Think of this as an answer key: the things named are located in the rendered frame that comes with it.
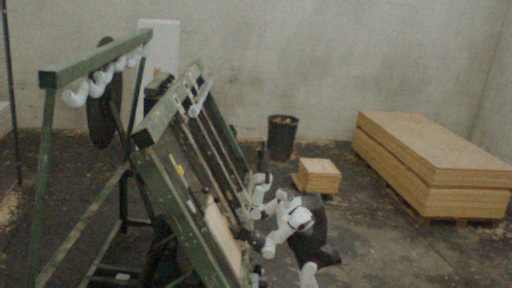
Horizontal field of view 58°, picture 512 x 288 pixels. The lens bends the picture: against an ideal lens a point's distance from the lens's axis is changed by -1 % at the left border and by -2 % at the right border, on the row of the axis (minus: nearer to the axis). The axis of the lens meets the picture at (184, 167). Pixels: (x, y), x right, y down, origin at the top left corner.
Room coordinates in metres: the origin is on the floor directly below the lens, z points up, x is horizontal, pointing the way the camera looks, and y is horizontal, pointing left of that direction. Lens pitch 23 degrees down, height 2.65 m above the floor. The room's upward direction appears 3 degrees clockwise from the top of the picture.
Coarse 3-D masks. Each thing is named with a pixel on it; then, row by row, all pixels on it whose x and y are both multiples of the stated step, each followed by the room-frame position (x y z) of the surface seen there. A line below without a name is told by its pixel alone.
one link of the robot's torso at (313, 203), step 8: (304, 192) 2.70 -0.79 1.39; (296, 200) 2.64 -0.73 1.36; (304, 200) 2.61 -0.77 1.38; (312, 200) 2.58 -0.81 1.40; (320, 200) 2.55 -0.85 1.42; (280, 208) 2.61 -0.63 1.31; (288, 208) 2.56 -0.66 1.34; (312, 208) 2.48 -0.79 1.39; (320, 208) 2.47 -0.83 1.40; (280, 216) 2.52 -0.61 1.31; (288, 216) 2.48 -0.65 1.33; (320, 216) 2.47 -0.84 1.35; (280, 224) 2.49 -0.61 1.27; (312, 224) 2.43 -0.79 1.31; (320, 224) 2.47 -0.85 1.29; (312, 232) 2.47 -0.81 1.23; (320, 232) 2.47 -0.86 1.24; (288, 240) 2.49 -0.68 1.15; (296, 240) 2.47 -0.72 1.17; (312, 240) 2.46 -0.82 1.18; (320, 240) 2.46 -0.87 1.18; (296, 248) 2.48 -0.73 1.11; (304, 248) 2.47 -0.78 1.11; (312, 248) 2.47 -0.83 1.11
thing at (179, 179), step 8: (168, 160) 2.39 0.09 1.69; (168, 168) 2.39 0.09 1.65; (176, 176) 2.38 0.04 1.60; (184, 184) 2.38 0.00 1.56; (184, 192) 2.37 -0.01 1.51; (192, 200) 2.37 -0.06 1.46; (200, 216) 2.36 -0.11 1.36; (200, 224) 2.36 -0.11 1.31; (208, 224) 2.38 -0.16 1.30; (216, 240) 2.36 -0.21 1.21; (216, 248) 2.35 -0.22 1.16; (224, 256) 2.34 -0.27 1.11; (224, 264) 2.34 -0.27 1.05; (232, 272) 2.33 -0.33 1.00; (232, 280) 2.33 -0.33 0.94
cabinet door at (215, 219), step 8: (208, 200) 2.69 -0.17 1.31; (208, 208) 2.59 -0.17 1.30; (216, 208) 2.74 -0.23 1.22; (208, 216) 2.52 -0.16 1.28; (216, 216) 2.66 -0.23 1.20; (216, 224) 2.58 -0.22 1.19; (224, 224) 2.72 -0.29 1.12; (216, 232) 2.50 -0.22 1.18; (224, 232) 2.64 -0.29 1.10; (224, 240) 2.56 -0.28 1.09; (232, 240) 2.70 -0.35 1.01; (224, 248) 2.48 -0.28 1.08; (232, 248) 2.62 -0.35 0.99; (232, 256) 2.54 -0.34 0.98; (240, 256) 2.68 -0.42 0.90; (232, 264) 2.46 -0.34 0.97
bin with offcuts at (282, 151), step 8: (272, 120) 7.23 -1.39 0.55; (280, 120) 7.17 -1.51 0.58; (288, 120) 7.07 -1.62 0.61; (296, 120) 7.12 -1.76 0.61; (272, 128) 6.89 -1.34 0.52; (280, 128) 6.82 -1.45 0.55; (288, 128) 6.81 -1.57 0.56; (296, 128) 6.90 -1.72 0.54; (272, 136) 6.89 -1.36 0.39; (280, 136) 6.82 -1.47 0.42; (288, 136) 6.83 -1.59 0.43; (272, 144) 6.89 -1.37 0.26; (280, 144) 6.83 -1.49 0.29; (288, 144) 6.85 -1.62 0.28; (272, 152) 6.89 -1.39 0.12; (280, 152) 6.84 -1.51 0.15; (288, 152) 6.87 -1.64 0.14; (280, 160) 6.84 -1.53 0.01
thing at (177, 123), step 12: (180, 108) 2.81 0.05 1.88; (180, 120) 2.81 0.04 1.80; (180, 132) 2.81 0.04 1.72; (192, 144) 2.80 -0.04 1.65; (192, 156) 2.80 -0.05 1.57; (204, 168) 2.79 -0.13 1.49; (204, 180) 2.79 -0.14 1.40; (216, 192) 2.77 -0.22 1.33; (216, 204) 2.77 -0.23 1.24; (228, 216) 2.76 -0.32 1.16
